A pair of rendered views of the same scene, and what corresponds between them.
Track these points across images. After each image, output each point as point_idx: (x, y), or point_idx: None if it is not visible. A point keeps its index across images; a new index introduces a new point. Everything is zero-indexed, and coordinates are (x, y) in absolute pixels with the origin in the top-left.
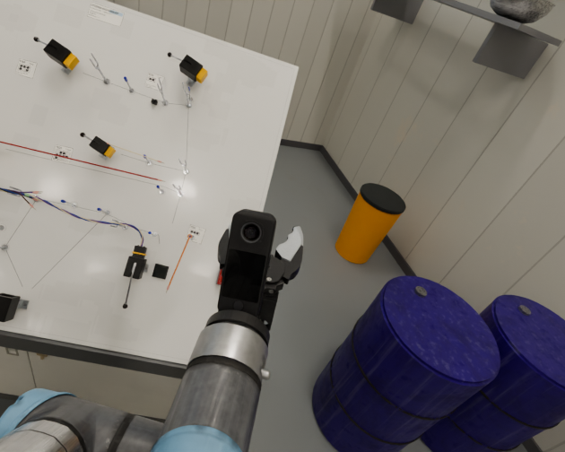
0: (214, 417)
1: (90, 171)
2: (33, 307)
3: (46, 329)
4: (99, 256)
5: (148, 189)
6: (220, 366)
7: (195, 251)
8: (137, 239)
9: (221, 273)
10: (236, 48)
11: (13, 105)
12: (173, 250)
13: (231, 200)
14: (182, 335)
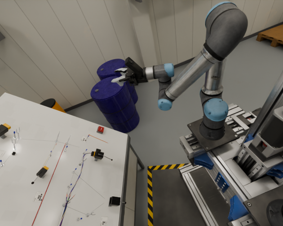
0: (162, 65)
1: (51, 181)
2: (111, 196)
3: (119, 190)
4: (92, 173)
5: (63, 156)
6: (154, 67)
7: (90, 139)
8: (86, 159)
9: (132, 77)
10: None
11: None
12: (90, 146)
13: (71, 126)
14: (118, 145)
